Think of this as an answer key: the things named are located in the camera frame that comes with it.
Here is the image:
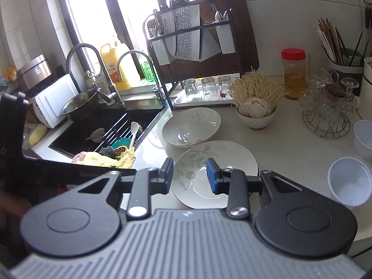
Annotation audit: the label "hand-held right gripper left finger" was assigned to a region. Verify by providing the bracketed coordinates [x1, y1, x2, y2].
[77, 157, 175, 220]

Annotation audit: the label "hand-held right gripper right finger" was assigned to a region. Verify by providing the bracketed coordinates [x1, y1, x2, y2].
[206, 157, 306, 219]

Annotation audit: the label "deep leaf-print ceramic plate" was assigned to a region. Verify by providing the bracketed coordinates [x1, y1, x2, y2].
[161, 107, 222, 147]

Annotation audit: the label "white plastic bowl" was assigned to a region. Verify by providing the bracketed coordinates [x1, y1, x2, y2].
[353, 120, 372, 159]
[327, 157, 372, 209]

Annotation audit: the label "yellow corn cob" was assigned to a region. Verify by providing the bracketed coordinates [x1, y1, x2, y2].
[28, 123, 48, 147]

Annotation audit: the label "white ceramic spoon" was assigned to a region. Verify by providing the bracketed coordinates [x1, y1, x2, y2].
[128, 121, 140, 149]

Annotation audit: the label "steel wool scrubber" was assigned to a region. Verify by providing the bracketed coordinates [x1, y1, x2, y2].
[98, 146, 117, 159]

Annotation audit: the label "black kitchen sink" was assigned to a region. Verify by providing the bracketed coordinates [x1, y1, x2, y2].
[48, 104, 169, 167]

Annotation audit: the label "roll-up sink drying rack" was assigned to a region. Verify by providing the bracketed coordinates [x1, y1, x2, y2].
[98, 113, 138, 152]

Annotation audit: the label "small ceramic bowl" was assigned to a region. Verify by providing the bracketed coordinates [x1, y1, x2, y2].
[236, 105, 277, 130]

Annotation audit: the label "white drip tray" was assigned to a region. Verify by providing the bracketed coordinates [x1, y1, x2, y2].
[173, 92, 236, 109]

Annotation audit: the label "yellow dish cloth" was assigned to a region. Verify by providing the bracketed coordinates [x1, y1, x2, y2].
[72, 146, 137, 169]

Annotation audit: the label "white plastic cutting board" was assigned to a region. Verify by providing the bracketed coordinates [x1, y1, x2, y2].
[30, 74, 81, 129]

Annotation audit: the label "garlic bulbs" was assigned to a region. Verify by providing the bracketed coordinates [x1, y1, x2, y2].
[239, 97, 274, 119]

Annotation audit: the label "clear drinking glass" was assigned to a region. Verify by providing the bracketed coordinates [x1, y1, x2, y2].
[218, 75, 232, 98]
[183, 78, 198, 102]
[201, 76, 217, 101]

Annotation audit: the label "stainless steel bowl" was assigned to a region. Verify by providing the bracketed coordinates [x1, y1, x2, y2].
[60, 88, 103, 122]

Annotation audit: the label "rice cooker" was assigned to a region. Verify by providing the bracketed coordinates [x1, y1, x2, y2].
[16, 53, 55, 94]

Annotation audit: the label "green plastic bottle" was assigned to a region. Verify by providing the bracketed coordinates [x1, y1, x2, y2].
[139, 53, 159, 82]

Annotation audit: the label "yellow detergent bottle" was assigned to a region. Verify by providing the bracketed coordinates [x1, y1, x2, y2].
[100, 41, 140, 91]

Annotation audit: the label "plain steel cleaver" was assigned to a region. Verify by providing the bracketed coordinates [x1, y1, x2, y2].
[198, 29, 220, 63]

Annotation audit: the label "dark pull-down faucet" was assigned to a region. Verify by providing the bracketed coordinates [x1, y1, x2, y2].
[66, 43, 117, 106]

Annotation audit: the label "chrome gooseneck faucet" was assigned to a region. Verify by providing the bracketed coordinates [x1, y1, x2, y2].
[116, 50, 164, 103]

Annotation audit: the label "plastic jar with red lid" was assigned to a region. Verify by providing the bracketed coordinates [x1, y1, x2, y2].
[281, 48, 308, 100]

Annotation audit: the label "group of crystal glass cups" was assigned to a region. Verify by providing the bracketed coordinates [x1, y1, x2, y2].
[299, 68, 358, 123]

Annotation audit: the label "dark wooden cutting board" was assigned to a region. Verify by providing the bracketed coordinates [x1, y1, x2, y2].
[145, 0, 260, 80]

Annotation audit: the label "knife in white sheath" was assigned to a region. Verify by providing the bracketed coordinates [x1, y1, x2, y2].
[214, 9, 235, 55]

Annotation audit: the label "hammered steel cleaver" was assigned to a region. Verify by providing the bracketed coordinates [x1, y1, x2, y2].
[158, 4, 202, 62]

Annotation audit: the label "dark metal knife rack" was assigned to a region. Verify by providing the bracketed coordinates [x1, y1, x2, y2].
[142, 0, 236, 111]

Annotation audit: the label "white enamel pot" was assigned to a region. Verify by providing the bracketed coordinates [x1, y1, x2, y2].
[357, 57, 372, 123]

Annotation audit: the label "bundle of chopsticks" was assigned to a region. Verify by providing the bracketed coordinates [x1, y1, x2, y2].
[317, 17, 345, 64]

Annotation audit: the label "utensil holder with utensils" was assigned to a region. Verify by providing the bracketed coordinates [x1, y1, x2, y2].
[335, 27, 364, 66]

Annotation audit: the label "round wire cup rack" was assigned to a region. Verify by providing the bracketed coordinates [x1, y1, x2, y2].
[302, 112, 354, 139]

